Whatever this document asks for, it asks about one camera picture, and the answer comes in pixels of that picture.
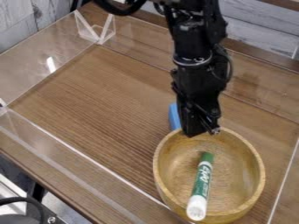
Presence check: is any blue foam block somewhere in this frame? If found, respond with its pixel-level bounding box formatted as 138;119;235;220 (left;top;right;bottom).
169;102;182;130

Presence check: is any brown wooden bowl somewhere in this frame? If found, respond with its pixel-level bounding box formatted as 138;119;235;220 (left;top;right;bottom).
154;129;266;224

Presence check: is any clear acrylic tray wall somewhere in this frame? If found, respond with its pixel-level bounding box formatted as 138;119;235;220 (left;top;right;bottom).
0;6;299;224

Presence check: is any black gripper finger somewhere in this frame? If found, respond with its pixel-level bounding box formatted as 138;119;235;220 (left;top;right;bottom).
203;108;221;135
177;96;211;137

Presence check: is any green Expo marker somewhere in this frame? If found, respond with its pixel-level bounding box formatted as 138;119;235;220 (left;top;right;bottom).
186;152;214;221

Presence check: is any black metal bracket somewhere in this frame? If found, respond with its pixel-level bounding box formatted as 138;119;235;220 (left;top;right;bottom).
38;205;69;224

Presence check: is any black cable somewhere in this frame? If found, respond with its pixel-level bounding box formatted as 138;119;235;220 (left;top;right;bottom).
0;196;45;224

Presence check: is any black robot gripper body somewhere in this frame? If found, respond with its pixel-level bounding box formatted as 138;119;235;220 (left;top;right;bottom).
170;52;234;117

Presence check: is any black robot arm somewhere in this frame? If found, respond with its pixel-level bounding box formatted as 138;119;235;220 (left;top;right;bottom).
94;0;234;137

